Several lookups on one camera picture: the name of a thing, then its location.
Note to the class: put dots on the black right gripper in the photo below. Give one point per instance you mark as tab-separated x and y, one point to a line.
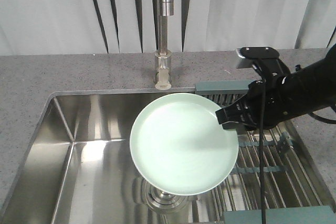
262	106

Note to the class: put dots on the light green round plate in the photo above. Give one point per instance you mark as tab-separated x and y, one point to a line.
179	147

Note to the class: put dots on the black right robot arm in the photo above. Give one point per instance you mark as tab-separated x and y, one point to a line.
280	95

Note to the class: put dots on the teal roll-up drying rack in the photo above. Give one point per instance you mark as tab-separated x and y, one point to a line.
273	181

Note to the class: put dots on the stainless steel faucet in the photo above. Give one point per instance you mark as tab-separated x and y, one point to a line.
163	79

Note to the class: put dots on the round steel sink drain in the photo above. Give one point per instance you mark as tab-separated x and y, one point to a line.
161	201

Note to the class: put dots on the stainless steel sink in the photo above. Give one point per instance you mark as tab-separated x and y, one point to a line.
78	168

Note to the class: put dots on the white pleated curtain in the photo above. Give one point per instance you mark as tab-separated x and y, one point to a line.
48	27

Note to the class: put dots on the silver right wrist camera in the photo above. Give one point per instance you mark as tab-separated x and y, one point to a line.
246	55

